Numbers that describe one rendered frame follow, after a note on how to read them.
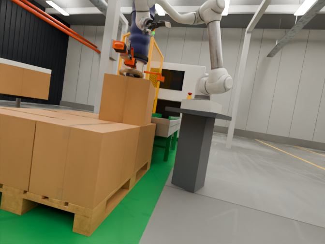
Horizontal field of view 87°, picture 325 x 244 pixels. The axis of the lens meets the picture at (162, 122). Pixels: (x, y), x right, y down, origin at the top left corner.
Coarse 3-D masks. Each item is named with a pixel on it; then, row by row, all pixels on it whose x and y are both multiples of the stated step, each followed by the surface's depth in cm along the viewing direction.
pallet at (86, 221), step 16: (16, 192) 95; (112, 192) 108; (128, 192) 139; (0, 208) 98; (16, 208) 96; (32, 208) 102; (64, 208) 90; (80, 208) 88; (96, 208) 90; (112, 208) 112; (80, 224) 88; (96, 224) 93
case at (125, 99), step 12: (108, 84) 145; (120, 84) 145; (132, 84) 144; (144, 84) 144; (108, 96) 145; (120, 96) 145; (132, 96) 145; (144, 96) 145; (108, 108) 146; (120, 108) 146; (132, 108) 145; (144, 108) 145; (108, 120) 146; (120, 120) 146; (132, 120) 146; (144, 120) 146
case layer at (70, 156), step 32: (0, 128) 96; (32, 128) 92; (64, 128) 89; (96, 128) 95; (128, 128) 118; (0, 160) 97; (32, 160) 93; (64, 160) 89; (96, 160) 86; (128, 160) 127; (32, 192) 94; (64, 192) 90; (96, 192) 88
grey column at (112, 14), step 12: (108, 0) 286; (120, 0) 295; (108, 12) 287; (108, 24) 287; (108, 36) 288; (108, 48) 288; (108, 60) 289; (108, 72) 294; (96, 96) 295; (96, 108) 296
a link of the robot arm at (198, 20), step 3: (198, 9) 146; (195, 12) 147; (198, 12) 145; (195, 15) 147; (198, 15) 146; (195, 18) 148; (198, 18) 148; (201, 18) 146; (195, 21) 150; (198, 21) 150; (201, 21) 149; (204, 21) 149; (192, 24) 153; (195, 24) 154; (198, 24) 156
